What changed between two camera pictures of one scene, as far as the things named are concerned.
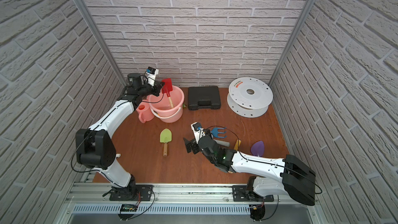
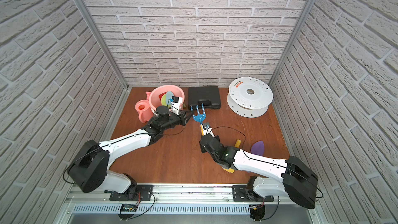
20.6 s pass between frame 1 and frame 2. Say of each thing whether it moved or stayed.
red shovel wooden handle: moved
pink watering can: stayed
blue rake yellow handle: moved
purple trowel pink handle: stayed
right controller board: stayed
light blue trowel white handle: moved
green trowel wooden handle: moved
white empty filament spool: stayed
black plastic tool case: stayed
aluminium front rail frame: stayed
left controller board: stayed
